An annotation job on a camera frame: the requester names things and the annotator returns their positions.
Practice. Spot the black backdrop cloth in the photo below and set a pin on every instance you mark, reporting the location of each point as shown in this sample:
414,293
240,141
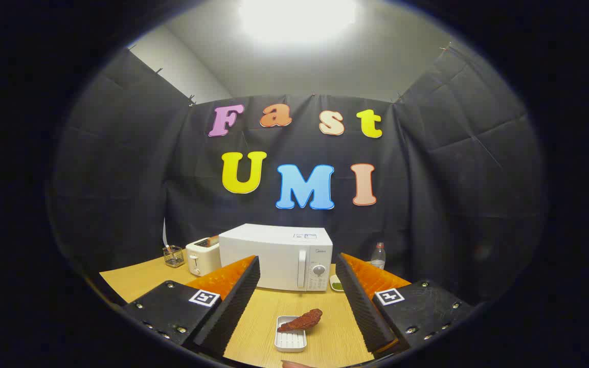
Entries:
427,204

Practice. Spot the white toaster oven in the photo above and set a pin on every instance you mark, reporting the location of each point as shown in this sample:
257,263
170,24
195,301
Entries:
264,260

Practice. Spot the clear plastic water bottle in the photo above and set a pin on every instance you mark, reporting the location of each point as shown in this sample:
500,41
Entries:
378,258

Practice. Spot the small white ribbed tray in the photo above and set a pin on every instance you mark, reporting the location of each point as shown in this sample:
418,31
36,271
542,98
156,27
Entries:
289,341

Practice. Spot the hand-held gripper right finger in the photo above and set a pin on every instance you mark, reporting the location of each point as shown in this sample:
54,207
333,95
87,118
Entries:
358,306

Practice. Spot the cream pop-up toaster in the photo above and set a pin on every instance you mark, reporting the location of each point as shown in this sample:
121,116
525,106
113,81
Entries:
202,258

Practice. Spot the brown fried chicken piece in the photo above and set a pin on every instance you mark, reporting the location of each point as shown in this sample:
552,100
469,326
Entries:
302,321

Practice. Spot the white divided dish of beans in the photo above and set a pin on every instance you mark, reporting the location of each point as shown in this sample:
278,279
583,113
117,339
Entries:
336,284

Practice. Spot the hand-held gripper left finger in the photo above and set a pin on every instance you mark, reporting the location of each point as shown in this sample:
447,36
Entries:
233,306

